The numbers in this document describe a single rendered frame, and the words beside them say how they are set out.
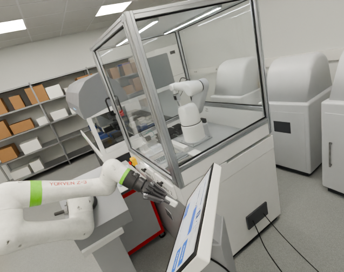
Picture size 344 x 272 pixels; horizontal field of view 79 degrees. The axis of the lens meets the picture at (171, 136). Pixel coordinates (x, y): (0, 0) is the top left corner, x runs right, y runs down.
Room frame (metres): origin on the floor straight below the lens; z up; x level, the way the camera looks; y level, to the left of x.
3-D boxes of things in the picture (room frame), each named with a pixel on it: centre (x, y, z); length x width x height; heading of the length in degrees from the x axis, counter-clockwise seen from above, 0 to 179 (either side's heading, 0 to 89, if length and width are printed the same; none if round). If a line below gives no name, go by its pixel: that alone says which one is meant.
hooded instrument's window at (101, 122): (3.34, 0.71, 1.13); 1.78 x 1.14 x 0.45; 25
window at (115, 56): (1.62, 0.25, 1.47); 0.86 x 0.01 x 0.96; 25
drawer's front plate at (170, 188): (1.36, 0.15, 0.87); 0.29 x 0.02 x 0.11; 25
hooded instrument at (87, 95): (3.36, 0.70, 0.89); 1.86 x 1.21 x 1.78; 25
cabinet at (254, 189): (1.81, -0.17, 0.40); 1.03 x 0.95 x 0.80; 25
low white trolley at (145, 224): (1.89, 0.74, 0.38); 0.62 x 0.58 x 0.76; 25
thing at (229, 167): (1.82, -0.17, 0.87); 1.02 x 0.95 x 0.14; 25
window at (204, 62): (1.38, -0.37, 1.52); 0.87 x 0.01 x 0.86; 115
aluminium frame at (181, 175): (1.82, -0.16, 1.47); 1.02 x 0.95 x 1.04; 25
